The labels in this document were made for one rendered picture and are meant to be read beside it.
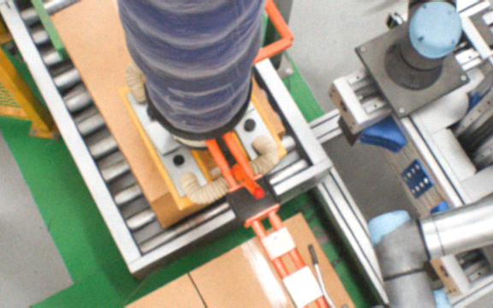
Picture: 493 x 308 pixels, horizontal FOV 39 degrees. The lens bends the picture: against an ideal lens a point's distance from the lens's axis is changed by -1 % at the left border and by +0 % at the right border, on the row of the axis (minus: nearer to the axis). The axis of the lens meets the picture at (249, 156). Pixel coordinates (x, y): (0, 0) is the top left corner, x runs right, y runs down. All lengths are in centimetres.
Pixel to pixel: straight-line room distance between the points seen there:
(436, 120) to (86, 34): 97
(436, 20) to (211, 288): 104
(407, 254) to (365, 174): 143
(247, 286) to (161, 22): 132
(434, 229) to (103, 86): 103
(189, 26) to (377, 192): 174
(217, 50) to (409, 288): 50
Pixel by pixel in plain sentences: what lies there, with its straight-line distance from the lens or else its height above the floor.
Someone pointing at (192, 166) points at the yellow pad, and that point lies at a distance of 165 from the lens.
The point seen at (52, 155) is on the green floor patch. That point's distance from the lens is 288.
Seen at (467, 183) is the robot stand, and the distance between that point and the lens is 191.
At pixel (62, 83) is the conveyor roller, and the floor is 54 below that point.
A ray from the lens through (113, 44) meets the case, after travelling 195.
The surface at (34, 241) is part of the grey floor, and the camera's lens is 282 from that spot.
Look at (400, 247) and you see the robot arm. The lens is 120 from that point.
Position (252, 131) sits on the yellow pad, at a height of 110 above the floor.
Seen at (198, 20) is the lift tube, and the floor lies 184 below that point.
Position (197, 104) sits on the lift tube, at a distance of 128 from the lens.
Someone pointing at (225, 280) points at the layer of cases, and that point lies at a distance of 216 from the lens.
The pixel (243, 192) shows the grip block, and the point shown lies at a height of 122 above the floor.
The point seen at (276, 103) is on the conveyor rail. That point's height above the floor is 58.
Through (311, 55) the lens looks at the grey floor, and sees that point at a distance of 298.
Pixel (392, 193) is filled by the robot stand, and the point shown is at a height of 21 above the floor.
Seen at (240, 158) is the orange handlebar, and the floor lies 122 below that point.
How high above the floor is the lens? 270
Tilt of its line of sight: 74 degrees down
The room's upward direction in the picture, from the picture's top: 7 degrees clockwise
